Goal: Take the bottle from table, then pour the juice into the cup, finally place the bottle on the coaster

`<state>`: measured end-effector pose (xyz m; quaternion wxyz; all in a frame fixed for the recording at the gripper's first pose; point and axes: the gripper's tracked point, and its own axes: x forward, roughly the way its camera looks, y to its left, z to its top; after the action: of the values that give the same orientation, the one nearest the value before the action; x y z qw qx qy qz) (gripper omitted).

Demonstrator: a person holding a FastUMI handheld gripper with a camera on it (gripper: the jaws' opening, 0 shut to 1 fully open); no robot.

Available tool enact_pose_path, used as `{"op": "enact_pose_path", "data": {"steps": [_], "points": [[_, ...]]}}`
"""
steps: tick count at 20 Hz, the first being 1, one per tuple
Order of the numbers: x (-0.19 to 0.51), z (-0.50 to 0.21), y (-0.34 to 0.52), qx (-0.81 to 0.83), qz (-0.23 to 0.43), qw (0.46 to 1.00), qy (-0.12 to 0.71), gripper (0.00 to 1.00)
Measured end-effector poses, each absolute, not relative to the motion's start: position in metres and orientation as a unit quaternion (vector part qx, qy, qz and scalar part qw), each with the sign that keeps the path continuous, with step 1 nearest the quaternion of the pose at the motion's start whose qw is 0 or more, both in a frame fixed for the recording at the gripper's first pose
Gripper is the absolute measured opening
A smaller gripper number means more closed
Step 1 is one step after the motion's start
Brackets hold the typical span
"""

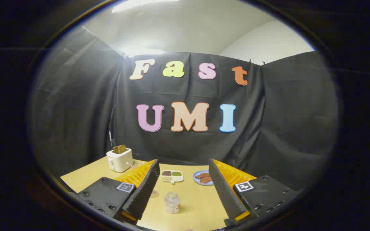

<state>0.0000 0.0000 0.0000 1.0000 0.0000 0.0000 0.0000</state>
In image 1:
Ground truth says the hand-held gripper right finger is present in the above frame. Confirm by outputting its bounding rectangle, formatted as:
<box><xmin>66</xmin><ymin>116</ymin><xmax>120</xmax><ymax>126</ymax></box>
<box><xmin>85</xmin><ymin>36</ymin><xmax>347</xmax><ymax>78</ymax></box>
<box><xmin>208</xmin><ymin>158</ymin><xmax>301</xmax><ymax>228</ymax></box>

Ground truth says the clear juice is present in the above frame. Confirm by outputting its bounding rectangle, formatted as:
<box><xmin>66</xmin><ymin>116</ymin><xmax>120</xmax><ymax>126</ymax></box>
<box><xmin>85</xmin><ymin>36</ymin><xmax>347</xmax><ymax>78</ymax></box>
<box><xmin>165</xmin><ymin>201</ymin><xmax>181</xmax><ymax>214</ymax></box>

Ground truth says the white toaster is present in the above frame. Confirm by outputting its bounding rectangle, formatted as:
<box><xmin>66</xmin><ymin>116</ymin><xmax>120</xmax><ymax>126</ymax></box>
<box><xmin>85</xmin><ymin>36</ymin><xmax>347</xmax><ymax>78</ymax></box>
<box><xmin>106</xmin><ymin>148</ymin><xmax>134</xmax><ymax>173</ymax></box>

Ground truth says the wooden table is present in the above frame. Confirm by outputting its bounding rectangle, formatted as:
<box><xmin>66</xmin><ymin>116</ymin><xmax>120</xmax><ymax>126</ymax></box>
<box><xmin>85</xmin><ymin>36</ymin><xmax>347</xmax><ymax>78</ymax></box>
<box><xmin>60</xmin><ymin>156</ymin><xmax>237</xmax><ymax>231</ymax></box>

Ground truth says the blue plate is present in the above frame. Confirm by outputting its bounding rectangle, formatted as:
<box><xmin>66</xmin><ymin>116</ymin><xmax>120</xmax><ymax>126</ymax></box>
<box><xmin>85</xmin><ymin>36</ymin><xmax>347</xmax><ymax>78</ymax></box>
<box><xmin>193</xmin><ymin>170</ymin><xmax>215</xmax><ymax>186</ymax></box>

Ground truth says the white divided snack dish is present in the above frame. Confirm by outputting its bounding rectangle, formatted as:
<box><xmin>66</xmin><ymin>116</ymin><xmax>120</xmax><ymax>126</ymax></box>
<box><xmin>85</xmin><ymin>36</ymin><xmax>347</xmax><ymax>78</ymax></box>
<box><xmin>161</xmin><ymin>170</ymin><xmax>184</xmax><ymax>184</ymax></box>

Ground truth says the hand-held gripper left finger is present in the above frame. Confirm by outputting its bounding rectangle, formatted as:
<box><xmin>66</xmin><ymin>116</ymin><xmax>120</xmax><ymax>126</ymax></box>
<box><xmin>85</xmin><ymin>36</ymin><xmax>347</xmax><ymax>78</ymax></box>
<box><xmin>77</xmin><ymin>159</ymin><xmax>160</xmax><ymax>225</ymax></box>

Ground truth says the clear plastic juice bottle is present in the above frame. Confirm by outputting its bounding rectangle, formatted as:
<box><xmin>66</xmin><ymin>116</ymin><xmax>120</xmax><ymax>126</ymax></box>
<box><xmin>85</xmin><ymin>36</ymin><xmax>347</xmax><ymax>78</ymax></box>
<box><xmin>164</xmin><ymin>192</ymin><xmax>181</xmax><ymax>214</ymax></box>

